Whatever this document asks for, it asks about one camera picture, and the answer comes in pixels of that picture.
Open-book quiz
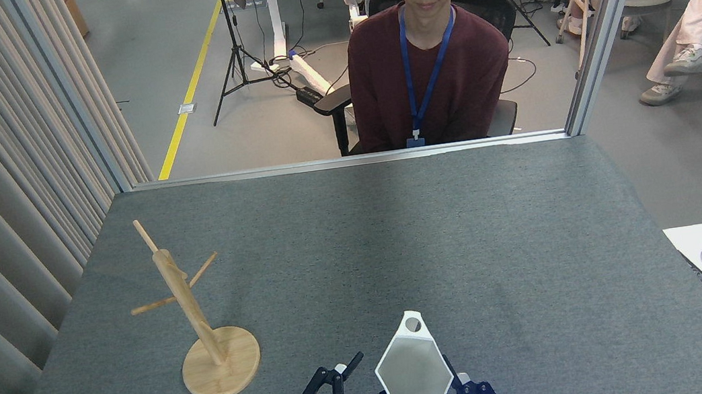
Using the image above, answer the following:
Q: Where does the white hexagonal cup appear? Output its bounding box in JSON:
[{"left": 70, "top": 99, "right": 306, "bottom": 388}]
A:
[{"left": 366, "top": 305, "right": 457, "bottom": 394}]

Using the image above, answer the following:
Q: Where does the wooden cup rack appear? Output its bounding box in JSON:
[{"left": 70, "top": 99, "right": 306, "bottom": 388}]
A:
[{"left": 119, "top": 206, "right": 266, "bottom": 394}]

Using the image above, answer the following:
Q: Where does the black office chair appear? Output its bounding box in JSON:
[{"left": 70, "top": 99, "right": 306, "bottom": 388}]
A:
[{"left": 300, "top": 0, "right": 533, "bottom": 159}]

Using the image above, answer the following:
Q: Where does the black power strip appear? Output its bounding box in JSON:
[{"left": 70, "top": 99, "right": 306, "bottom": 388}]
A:
[{"left": 296, "top": 84, "right": 325, "bottom": 110}]

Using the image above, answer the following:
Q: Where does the cardboard box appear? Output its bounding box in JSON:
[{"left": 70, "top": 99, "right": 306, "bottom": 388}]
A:
[{"left": 62, "top": 0, "right": 91, "bottom": 40}]

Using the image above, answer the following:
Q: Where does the silver table rail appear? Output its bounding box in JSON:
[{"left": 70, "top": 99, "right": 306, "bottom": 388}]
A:
[{"left": 131, "top": 126, "right": 571, "bottom": 196}]

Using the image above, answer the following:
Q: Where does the blue lanyard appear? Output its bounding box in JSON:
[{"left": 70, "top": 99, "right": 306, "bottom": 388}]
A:
[{"left": 389, "top": 0, "right": 473, "bottom": 148}]

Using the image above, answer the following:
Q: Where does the white desk frame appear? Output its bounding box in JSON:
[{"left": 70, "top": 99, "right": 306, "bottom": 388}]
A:
[{"left": 242, "top": 0, "right": 334, "bottom": 103}]

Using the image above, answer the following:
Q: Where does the silver post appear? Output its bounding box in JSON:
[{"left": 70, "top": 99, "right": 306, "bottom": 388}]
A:
[
  {"left": 3, "top": 0, "right": 134, "bottom": 204},
  {"left": 547, "top": 0, "right": 681, "bottom": 137}
]

